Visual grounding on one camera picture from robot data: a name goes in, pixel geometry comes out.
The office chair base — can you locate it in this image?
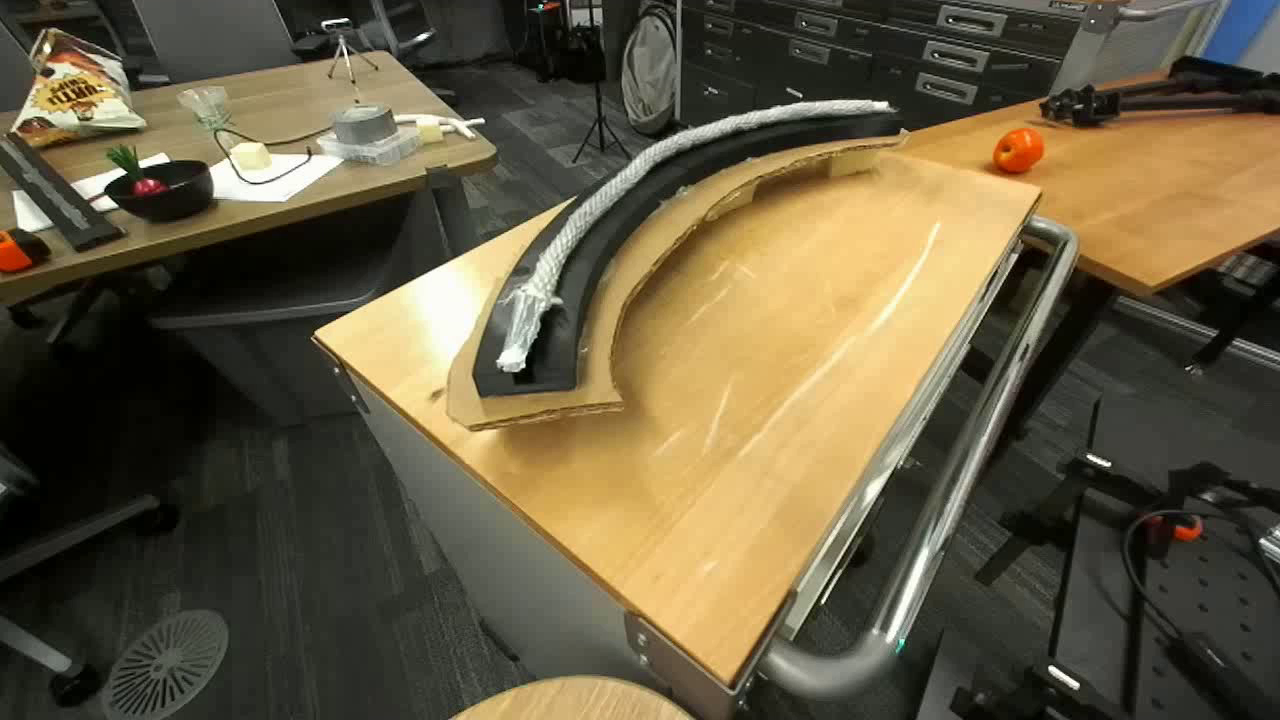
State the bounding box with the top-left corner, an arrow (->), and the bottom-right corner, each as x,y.
0,434 -> 184,710

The round perforated floor disc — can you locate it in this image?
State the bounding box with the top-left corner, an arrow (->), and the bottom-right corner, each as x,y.
97,608 -> 231,720

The curved cardboard base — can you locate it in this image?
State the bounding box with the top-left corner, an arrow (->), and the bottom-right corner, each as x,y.
435,131 -> 927,433

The round white fan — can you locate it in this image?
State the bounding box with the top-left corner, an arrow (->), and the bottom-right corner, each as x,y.
614,4 -> 682,139

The round wooden stool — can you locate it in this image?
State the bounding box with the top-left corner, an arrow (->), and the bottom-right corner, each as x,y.
453,673 -> 701,720

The chip bag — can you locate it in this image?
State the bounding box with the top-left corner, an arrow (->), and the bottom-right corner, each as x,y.
6,26 -> 151,142

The long black bar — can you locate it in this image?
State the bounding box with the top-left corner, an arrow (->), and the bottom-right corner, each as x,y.
0,131 -> 122,257

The orange object at desk edge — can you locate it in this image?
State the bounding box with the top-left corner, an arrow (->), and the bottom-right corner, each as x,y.
0,229 -> 55,279

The small tabletop tripod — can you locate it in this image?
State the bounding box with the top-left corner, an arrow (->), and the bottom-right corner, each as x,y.
314,12 -> 384,88

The grey drawer cabinet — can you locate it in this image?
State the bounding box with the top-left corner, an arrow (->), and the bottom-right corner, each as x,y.
676,0 -> 1211,137

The black folded tripod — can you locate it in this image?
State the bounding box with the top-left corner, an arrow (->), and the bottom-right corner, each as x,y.
1034,51 -> 1280,131

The black bowl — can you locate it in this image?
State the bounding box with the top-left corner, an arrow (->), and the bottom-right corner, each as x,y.
103,157 -> 219,229

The orange clamp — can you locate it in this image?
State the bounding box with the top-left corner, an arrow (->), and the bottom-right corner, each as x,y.
1146,507 -> 1206,547

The wooden desk with orange ball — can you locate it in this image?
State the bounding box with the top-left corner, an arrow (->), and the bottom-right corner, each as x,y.
904,64 -> 1280,379

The long wooden office table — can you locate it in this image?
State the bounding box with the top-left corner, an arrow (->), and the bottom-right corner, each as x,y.
0,48 -> 499,313

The black optical breadboard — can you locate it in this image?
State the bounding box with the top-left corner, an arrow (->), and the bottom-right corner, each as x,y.
915,503 -> 1280,720

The grey tape roll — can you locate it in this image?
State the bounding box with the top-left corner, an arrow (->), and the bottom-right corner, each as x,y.
326,101 -> 399,157

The orange ball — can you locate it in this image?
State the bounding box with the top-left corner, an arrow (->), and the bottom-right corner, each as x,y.
988,124 -> 1052,180

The black curved cable band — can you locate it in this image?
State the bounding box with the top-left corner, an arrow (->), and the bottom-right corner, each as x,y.
473,109 -> 909,398

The white braided rope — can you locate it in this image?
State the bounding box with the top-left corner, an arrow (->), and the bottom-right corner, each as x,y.
492,94 -> 897,379

